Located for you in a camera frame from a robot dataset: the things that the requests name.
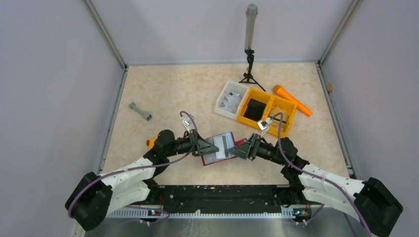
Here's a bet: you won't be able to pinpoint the red card holder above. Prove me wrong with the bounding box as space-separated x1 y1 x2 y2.
200 131 248 167

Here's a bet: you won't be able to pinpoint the grey credit card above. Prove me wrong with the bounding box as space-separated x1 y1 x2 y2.
203 134 236 161

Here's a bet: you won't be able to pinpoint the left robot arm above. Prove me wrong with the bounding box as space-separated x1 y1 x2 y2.
65 130 219 231

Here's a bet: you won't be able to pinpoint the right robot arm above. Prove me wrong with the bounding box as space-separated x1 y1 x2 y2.
228 133 403 237

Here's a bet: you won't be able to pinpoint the tan cards in bin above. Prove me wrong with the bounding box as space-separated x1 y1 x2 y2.
269 107 289 129

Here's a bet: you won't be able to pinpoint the cards in white bin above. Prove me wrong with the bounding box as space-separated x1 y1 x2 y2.
219 91 242 114

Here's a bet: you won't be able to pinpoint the black block in bin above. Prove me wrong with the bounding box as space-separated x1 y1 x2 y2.
243 99 266 122

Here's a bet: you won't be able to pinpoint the yellow plastic bin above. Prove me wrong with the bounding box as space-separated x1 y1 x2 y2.
236 87 297 138

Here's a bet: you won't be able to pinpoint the small orange toy piece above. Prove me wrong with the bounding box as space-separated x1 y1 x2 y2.
146 137 157 150

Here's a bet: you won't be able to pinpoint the white plastic bin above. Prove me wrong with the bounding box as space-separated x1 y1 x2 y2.
213 80 250 120

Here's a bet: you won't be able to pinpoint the grey plastic connector piece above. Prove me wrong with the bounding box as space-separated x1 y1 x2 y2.
128 102 152 121

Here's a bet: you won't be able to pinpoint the orange plastic carrot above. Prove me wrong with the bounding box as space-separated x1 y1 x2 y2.
273 84 313 117

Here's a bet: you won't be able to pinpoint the black mini tripod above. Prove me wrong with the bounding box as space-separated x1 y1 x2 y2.
239 49 266 92

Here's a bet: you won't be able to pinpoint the grey tube on tripod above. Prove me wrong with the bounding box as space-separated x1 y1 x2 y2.
245 3 258 50

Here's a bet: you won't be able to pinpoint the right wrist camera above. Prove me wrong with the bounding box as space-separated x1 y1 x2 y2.
257 117 272 138

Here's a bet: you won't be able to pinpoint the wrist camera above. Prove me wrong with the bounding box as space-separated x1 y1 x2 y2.
181 114 194 132
257 117 272 138

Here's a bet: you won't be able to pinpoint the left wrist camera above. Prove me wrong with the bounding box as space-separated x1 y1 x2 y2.
181 114 194 132

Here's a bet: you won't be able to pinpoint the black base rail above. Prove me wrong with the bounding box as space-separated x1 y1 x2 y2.
138 185 307 214

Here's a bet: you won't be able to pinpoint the small tan wall object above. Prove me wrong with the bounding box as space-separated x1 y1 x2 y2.
325 83 333 93

